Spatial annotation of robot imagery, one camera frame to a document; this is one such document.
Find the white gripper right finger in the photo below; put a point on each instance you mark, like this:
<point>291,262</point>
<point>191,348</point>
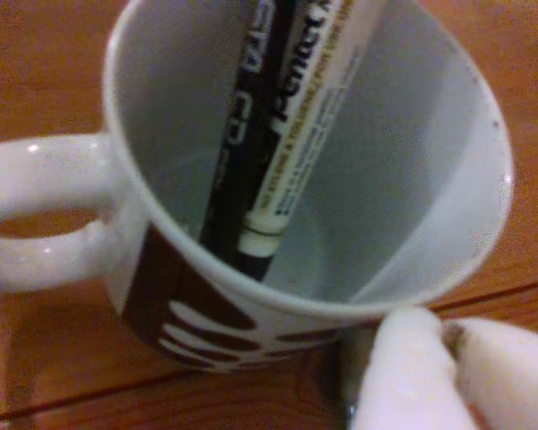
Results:
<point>511,380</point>

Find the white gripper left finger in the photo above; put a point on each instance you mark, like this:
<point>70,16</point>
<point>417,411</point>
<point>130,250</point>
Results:
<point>408,380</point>

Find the white marker black cap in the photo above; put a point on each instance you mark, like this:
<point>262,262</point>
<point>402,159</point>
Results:
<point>305,112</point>

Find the black pen red end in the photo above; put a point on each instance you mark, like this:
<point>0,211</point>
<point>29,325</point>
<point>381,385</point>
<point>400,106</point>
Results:
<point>240,134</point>

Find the white mug green blue pattern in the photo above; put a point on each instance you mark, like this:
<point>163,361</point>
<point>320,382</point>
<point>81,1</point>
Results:
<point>385,179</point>

